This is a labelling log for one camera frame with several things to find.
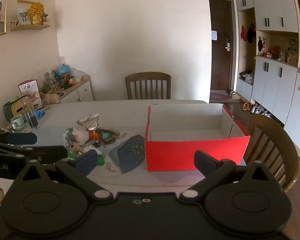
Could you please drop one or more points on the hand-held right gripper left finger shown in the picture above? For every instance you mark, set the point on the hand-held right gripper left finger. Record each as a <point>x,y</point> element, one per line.
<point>86,162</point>

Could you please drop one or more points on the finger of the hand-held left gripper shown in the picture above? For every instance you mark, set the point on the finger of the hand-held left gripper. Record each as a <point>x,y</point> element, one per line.
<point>47,153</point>
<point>22,139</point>

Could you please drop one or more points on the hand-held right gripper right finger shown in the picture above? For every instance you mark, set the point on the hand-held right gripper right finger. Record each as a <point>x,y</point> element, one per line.
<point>205,163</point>

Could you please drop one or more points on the green printed plush toy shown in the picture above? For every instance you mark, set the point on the green printed plush toy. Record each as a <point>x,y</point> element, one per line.
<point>101,160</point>

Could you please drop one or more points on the red cardboard box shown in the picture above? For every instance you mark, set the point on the red cardboard box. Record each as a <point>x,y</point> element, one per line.
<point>190,152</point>

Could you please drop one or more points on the red horse toy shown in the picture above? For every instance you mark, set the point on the red horse toy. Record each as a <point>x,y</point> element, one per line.
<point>93,135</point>

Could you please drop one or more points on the white plastic bag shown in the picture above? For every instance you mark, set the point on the white plastic bag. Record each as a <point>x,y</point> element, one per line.
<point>76,136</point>

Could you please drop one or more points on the silver foil bag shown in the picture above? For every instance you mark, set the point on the silver foil bag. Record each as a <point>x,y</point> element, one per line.
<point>91,123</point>

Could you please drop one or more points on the green mug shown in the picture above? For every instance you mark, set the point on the green mug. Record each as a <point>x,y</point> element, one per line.
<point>17,123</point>

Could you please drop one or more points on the glass tumbler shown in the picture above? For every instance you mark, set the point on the glass tumbler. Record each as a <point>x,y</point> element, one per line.
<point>31,120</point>

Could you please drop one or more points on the blue cloth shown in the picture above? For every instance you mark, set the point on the blue cloth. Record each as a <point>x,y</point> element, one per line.
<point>40,113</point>

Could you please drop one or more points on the yellow grey tissue box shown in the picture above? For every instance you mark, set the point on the yellow grey tissue box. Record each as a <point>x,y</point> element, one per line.
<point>15,107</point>

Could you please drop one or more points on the light wooden holder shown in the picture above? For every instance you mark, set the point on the light wooden holder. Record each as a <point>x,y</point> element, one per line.
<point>50,98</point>

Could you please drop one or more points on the red white carton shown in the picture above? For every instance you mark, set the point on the red white carton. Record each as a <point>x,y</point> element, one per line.
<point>28,88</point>

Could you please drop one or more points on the patterned doormat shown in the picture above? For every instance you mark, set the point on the patterned doormat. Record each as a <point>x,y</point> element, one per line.
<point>218,97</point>

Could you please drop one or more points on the white sideboard cabinet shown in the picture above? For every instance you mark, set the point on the white sideboard cabinet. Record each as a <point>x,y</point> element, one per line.
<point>85,90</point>

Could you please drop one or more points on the white slippers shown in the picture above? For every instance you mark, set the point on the white slippers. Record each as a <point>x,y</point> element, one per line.
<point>233,95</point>

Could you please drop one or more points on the pile of shoes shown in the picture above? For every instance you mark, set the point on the pile of shoes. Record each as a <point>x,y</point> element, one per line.
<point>258,110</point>

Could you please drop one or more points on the wooden chair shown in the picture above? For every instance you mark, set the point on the wooden chair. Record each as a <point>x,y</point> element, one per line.
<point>147,76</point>
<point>287,150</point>

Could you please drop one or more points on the clear plastic bag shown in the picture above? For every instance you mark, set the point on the clear plastic bag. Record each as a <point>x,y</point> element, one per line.
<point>78,73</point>

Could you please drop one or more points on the brown wooden door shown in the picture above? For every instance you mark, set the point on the brown wooden door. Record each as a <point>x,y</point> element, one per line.
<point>221,62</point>

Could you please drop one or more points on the gold tree ornament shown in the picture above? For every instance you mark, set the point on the gold tree ornament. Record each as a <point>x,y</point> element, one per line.
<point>36,12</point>

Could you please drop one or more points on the red hanging hat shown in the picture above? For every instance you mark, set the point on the red hanging hat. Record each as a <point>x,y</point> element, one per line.
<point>243,33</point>

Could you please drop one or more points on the black hanging bag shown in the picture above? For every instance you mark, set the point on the black hanging bag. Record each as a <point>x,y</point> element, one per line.
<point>251,33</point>

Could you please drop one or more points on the white wardrobe cabinet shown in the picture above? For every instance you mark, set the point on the white wardrobe cabinet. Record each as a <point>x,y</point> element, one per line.
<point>272,5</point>

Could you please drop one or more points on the wooden wall shelf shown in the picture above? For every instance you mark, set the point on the wooden wall shelf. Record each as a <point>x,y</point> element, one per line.
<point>30,27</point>

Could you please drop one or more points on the small photo frame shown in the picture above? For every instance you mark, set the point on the small photo frame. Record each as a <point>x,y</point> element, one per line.
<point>23,16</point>

